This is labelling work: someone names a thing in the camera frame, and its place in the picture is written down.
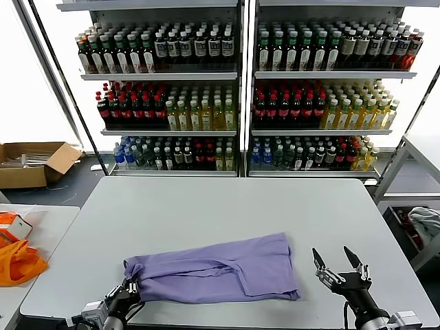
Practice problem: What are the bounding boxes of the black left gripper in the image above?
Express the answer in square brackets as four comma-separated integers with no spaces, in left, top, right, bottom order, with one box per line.
[104,278,142,319]

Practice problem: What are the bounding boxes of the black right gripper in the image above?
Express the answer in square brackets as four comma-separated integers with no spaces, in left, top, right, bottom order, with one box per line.
[311,245,391,326]

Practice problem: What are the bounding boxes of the purple t-shirt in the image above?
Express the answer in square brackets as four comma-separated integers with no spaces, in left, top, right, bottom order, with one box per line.
[122,232,302,305]

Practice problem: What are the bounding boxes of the black storage bin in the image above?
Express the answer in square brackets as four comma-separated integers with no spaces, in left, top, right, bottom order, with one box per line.
[381,204,440,263]

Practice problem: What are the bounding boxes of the red cloth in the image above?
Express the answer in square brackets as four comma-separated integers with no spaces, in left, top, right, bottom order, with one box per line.
[395,208,423,251]

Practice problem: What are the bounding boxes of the grey crumpled cloth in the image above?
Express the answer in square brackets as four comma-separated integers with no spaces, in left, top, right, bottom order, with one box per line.
[406,206,440,242]

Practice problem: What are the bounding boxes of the grey metal cart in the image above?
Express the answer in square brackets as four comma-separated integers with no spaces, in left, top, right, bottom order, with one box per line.
[372,133,440,273]

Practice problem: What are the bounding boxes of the orange white carton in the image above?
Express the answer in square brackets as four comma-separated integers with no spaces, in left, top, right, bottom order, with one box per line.
[0,212,34,248]

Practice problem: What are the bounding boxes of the brown cardboard box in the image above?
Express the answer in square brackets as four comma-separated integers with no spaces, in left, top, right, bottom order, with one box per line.
[0,141,84,190]

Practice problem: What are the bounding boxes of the clear plastic packed parts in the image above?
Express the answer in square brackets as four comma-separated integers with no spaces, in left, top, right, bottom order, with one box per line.
[0,148,53,169]

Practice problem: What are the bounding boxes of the thin black pole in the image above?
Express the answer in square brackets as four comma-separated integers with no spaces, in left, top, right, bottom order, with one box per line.
[398,64,440,145]
[27,0,110,177]

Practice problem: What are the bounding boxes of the grey metal shelf unit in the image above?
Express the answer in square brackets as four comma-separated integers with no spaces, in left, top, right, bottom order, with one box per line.
[56,0,245,178]
[245,0,419,179]

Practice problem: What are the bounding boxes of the dark bottle green label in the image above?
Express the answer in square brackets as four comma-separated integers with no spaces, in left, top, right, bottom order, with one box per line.
[298,30,314,72]
[326,30,342,72]
[99,32,117,74]
[312,30,328,72]
[87,33,104,74]
[257,30,272,72]
[271,30,286,72]
[113,32,130,74]
[140,30,156,73]
[126,31,143,73]
[285,30,300,72]

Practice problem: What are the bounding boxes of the dark bottle white blue label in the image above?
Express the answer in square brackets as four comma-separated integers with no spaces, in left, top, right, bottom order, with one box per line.
[221,29,236,67]
[367,29,386,68]
[179,30,193,67]
[166,30,181,67]
[153,30,168,67]
[193,30,208,67]
[207,29,222,67]
[381,30,399,68]
[393,30,413,69]

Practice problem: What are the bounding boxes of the dark bottle orange label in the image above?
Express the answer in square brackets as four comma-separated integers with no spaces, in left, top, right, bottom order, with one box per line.
[76,34,91,74]

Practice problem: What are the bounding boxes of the red drink bottle white label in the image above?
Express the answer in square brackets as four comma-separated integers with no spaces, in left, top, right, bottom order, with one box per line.
[405,31,426,69]

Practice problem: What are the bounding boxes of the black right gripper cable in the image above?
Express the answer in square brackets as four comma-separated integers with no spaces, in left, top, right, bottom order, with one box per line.
[342,300,357,330]

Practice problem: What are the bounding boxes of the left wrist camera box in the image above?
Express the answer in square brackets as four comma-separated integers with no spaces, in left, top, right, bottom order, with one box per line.
[81,300,109,322]

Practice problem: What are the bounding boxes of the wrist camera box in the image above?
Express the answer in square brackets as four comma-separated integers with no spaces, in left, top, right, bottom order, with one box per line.
[390,311,423,330]
[81,300,109,322]

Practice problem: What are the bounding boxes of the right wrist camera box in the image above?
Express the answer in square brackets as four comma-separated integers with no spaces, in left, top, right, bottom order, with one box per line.
[390,311,423,330]

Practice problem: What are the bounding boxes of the grey metal frame post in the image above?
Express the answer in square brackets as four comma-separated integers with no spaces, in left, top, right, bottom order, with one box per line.
[10,0,84,147]

